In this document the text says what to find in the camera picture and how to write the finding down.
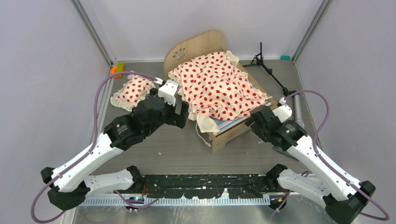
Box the orange green toy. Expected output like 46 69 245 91
110 62 125 75

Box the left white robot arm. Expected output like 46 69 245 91
41 80 189 210

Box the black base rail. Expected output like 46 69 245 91
65 173 347 208

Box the blue striped mattress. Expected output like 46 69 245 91
213 117 248 133

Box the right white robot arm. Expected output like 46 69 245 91
246 105 375 224

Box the wooden pet bed frame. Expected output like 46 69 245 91
164 30 275 153

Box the black tripod stand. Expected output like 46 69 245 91
241 42 306 125

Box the strawberry print ruffled blanket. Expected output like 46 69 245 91
168 51 271 134

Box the teal small block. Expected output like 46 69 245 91
280 55 291 60

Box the strawberry print small pillow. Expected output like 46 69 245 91
110 75 156 112

